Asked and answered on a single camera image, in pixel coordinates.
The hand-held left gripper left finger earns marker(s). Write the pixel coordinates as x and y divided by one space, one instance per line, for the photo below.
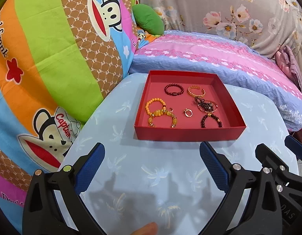
89 166

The green pillow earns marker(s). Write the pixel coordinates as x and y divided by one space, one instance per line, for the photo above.
148 19

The colourful cartoon monkey blanket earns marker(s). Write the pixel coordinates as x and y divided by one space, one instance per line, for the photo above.
43 53

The grey floral blanket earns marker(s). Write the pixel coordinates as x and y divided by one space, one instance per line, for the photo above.
214 5

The rose gold bangle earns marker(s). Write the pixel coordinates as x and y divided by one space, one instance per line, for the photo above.
216 107

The gold braided bangle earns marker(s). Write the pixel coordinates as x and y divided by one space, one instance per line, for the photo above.
190 93

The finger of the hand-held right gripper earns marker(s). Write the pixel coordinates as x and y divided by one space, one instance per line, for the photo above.
266 154
295 144

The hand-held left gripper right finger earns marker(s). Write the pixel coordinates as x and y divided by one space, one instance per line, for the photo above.
213 164

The pink blue striped pillow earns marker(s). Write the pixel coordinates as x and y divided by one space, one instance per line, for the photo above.
214 53

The red cardboard box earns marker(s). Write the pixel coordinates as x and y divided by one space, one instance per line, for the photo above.
190 133

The pink crumpled cloth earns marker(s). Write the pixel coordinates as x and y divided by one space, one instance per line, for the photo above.
288 63

